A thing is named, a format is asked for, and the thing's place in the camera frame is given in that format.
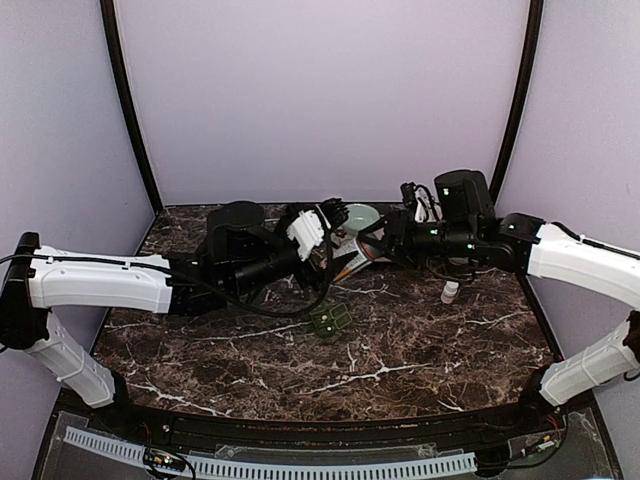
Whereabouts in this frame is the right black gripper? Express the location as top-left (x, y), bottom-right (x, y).
top-left (360, 207), bottom-right (479, 269)

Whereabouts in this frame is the large grey-capped pill bottle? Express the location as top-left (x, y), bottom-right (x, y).
top-left (333, 238), bottom-right (376, 283)

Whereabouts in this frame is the green weekly pill organizer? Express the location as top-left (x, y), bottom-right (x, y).
top-left (309, 303), bottom-right (353, 338)

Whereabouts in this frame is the small white pill bottle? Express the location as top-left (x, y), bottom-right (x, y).
top-left (441, 281), bottom-right (460, 304)

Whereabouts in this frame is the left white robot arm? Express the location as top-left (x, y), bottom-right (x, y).
top-left (1, 199), bottom-right (346, 436)

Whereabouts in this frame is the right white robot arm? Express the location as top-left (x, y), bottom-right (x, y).
top-left (358, 169), bottom-right (639, 434)

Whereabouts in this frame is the celadon bowl on plate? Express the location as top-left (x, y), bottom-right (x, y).
top-left (342, 203), bottom-right (380, 235)

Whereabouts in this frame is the floral square ceramic plate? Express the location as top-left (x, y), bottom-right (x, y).
top-left (341, 214), bottom-right (392, 263)

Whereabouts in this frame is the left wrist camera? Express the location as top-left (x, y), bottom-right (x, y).
top-left (286, 198), bottom-right (348, 261)

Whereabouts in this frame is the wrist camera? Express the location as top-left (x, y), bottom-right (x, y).
top-left (400, 182), bottom-right (442, 223)
top-left (286, 198), bottom-right (348, 261)

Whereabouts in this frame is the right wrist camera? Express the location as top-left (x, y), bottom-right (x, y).
top-left (400, 182), bottom-right (442, 223)

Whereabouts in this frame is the black front rail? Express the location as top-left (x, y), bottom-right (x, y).
top-left (49, 387), bottom-right (601, 451)

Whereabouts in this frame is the white slotted cable duct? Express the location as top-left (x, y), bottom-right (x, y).
top-left (62, 427), bottom-right (478, 479)

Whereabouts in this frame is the right black frame post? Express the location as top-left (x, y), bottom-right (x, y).
top-left (489, 0), bottom-right (544, 203)

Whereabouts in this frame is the black frame post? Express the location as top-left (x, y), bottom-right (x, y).
top-left (489, 0), bottom-right (544, 203)
top-left (99, 0), bottom-right (164, 215)

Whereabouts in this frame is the left black frame post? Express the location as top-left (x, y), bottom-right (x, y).
top-left (99, 0), bottom-right (164, 215)

